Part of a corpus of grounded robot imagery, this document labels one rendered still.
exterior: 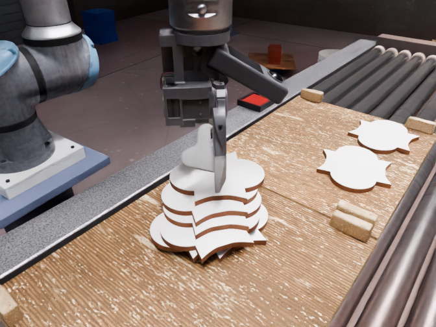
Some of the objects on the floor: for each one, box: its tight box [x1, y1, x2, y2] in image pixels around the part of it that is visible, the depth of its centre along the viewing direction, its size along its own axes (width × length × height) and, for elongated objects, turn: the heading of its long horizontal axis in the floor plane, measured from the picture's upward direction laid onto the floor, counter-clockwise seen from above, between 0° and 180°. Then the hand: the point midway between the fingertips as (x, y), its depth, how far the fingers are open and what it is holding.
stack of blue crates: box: [81, 8, 118, 45], centre depth 482 cm, size 32×32×40 cm
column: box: [0, 134, 110, 233], centre depth 104 cm, size 38×38×87 cm
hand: (218, 163), depth 54 cm, fingers open, 14 cm apart
